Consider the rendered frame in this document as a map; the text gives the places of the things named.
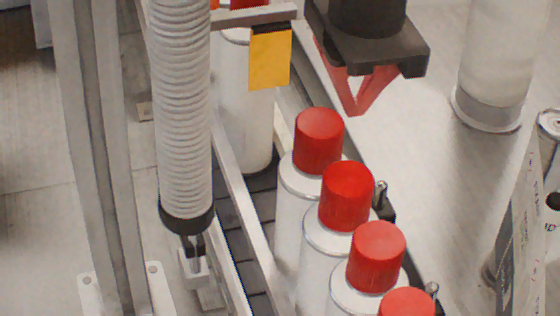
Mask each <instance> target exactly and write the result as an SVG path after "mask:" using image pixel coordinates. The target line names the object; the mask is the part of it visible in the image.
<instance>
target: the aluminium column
mask: <svg viewBox="0 0 560 316"><path fill-rule="evenodd" d="M47 3H48V12H49V17H50V20H49V21H50V26H51V35H52V39H53V48H54V53H55V56H54V58H55V61H56V66H57V69H56V71H57V75H58V80H59V89H60V94H61V104H62V108H63V113H64V123H65V127H66V132H67V137H68V142H69V145H68V146H69V150H70V155H71V160H72V165H73V170H74V175H75V179H76V186H77V194H78V199H79V204H80V209H81V213H82V218H83V223H84V228H85V232H86V235H87V239H88V242H89V246H90V251H91V256H92V260H93V265H94V270H95V275H96V279H97V284H98V286H99V289H100V293H101V298H102V303H103V307H104V311H105V315H106V316H154V313H153V310H152V304H151V297H150V289H149V285H148V282H147V274H146V267H145V259H144V255H143V251H142V243H141V235H140V227H139V219H138V213H137V210H136V203H135V195H134V187H133V179H132V171H131V163H130V154H129V146H128V142H129V138H128V130H127V122H126V115H125V107H124V101H125V99H124V91H123V83H122V76H123V75H122V67H121V59H120V56H121V52H120V44H119V38H120V37H119V29H118V15H117V0H47Z"/></svg>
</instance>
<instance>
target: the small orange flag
mask: <svg viewBox="0 0 560 316"><path fill-rule="evenodd" d="M291 39H292V23H291V21H276V22H269V23H262V24H256V25H252V26H251V30H250V37H249V76H248V91H249V92H253V90H259V89H265V88H271V87H278V86H284V85H289V70H290V54H291Z"/></svg>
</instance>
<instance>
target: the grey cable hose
mask: <svg viewBox="0 0 560 316"><path fill-rule="evenodd" d="M147 1H148V10H147V11H148V21H149V28H148V31H149V42H150V48H149V52H150V62H151V72H150V74H151V83H152V95H153V104H152V107H153V117H154V128H155V140H156V151H157V163H158V174H159V186H160V193H159V199H158V211H159V216H160V218H161V219H162V221H163V223H164V225H165V227H166V229H168V230H169V231H170V232H172V233H173V234H176V235H179V236H195V235H198V234H200V233H203V232H204V231H206V230H207V228H208V227H209V226H210V224H212V221H213V219H214V218H215V195H214V193H213V192H212V166H211V158H212V156H211V129H210V128H211V122H210V119H211V116H210V113H211V110H210V84H211V81H210V79H211V74H210V71H211V67H210V44H209V43H210V41H211V37H210V35H211V30H210V8H211V6H210V4H211V0H147Z"/></svg>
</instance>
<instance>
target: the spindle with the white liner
mask: <svg viewBox="0 0 560 316"><path fill-rule="evenodd" d="M551 5H552V0H471V4H470V6H471V8H470V12H469V14H468V21H467V24H466V28H465V29H466V34H465V38H464V45H463V48H462V51H461V55H460V56H461V59H460V64H459V66H458V68H457V72H456V76H455V82H456V84H455V85H454V86H453V89H452V91H451V95H450V104H451V107H452V109H453V110H454V112H455V113H456V114H457V116H458V117H459V118H461V119H462V121H463V122H465V123H466V124H468V125H470V126H472V127H473V128H475V129H478V130H481V131H485V132H490V133H502V132H507V131H510V130H512V129H514V128H515V127H516V128H517V127H518V126H519V125H520V123H521V122H522V120H523V118H524V115H525V114H524V106H523V105H524V104H525V103H526V102H527V100H528V96H529V92H530V90H529V87H530V82H531V81H532V78H533V72H534V70H535V66H536V60H537V58H538V56H539V54H538V53H539V51H540V49H541V43H542V40H543V37H544V36H543V33H544V31H545V29H546V23H547V22H548V16H549V15H550V8H551Z"/></svg>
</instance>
